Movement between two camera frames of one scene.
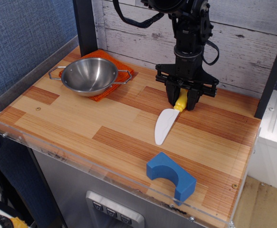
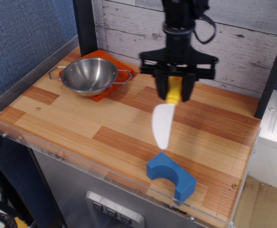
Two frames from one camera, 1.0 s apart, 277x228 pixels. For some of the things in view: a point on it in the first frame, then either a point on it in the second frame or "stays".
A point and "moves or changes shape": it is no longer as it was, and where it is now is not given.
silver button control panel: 105,212 stays
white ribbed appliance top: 275,123 stays
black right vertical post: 272,80 stays
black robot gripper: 187,75 -> 178,57
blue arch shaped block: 162,166 stays
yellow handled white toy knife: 168,117 moves or changes shape
